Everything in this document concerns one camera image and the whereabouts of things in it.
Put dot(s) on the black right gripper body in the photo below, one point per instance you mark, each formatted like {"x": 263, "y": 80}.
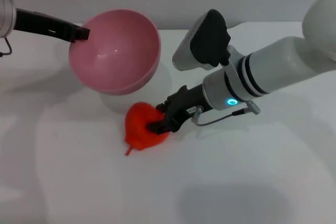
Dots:
{"x": 183, "y": 103}

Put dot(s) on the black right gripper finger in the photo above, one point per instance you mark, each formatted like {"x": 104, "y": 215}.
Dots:
{"x": 162, "y": 108}
{"x": 158, "y": 127}

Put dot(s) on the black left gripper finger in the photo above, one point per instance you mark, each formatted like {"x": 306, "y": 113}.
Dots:
{"x": 81, "y": 33}

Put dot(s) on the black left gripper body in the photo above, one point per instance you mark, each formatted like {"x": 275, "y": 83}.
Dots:
{"x": 44, "y": 26}

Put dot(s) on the orange toy fruit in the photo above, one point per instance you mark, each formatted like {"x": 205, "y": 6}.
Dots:
{"x": 139, "y": 121}

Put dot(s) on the pink plastic bowl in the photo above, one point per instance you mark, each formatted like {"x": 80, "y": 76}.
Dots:
{"x": 115, "y": 51}

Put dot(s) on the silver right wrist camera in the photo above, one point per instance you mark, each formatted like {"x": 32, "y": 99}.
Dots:
{"x": 204, "y": 40}

